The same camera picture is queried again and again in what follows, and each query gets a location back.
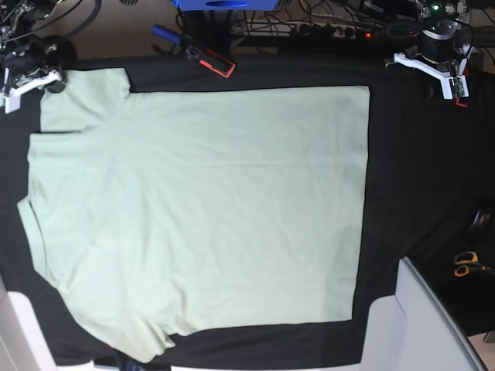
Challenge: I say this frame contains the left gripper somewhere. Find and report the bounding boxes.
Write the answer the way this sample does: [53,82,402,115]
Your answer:
[409,26,464,68]

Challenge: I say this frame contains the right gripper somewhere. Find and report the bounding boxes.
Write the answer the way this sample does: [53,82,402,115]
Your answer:
[1,36,68,94]

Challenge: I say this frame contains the light green T-shirt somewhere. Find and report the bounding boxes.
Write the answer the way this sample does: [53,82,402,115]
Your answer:
[18,69,370,362]

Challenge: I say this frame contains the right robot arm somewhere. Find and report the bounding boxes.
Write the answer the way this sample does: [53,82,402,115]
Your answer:
[1,1,102,98]

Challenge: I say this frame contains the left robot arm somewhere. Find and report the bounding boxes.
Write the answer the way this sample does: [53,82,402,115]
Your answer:
[383,1,494,76]

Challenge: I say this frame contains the right blue-red bar clamp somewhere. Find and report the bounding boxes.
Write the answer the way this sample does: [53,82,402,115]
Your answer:
[454,97,469,108]

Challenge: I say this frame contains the blue-red bar clamp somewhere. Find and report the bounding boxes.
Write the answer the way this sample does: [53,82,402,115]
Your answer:
[152,25,236,78]
[454,97,469,108]
[94,348,171,371]

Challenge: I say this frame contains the top blue-red bar clamp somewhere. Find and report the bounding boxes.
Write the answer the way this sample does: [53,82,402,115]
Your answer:
[152,25,236,78]

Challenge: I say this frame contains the blue box on stand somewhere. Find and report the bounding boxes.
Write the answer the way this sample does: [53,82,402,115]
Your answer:
[172,0,290,12]

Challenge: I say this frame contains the black tape roll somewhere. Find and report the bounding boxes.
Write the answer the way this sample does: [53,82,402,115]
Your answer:
[465,206,494,243]

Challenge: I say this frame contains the white bin left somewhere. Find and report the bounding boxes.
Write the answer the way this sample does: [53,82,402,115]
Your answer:
[1,280,57,371]

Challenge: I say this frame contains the white bin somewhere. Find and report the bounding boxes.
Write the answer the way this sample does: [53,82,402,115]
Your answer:
[360,257,486,371]
[1,280,57,371]

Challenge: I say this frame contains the bottom blue-red bar clamp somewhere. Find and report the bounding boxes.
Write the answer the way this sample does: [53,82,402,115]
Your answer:
[94,348,171,371]

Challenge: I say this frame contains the white bin right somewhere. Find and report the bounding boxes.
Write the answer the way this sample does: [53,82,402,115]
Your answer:
[360,257,486,371]

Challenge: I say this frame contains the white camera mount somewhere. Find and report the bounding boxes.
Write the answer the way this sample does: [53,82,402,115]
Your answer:
[1,68,63,114]
[392,44,472,100]

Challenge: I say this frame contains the orange-handled scissors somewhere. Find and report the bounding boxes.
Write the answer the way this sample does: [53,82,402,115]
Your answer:
[453,251,494,277]

